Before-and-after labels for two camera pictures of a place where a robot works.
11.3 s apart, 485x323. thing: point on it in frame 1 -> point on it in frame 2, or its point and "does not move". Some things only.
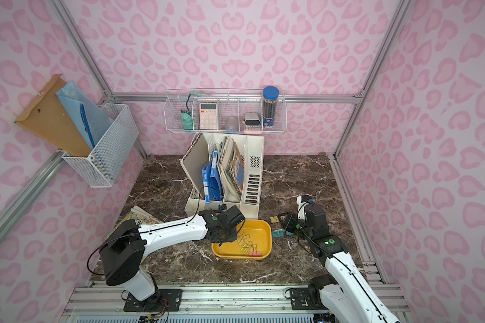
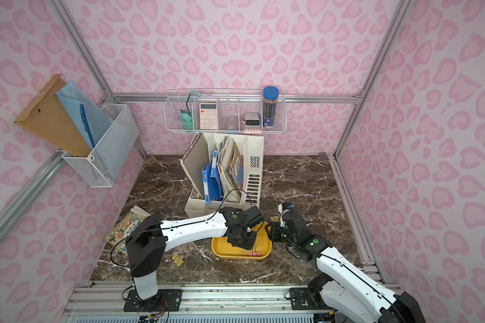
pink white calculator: x=208 y=116 does not move
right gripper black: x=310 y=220 -> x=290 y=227
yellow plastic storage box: x=253 y=235 does not move
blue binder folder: x=211 y=180 does not move
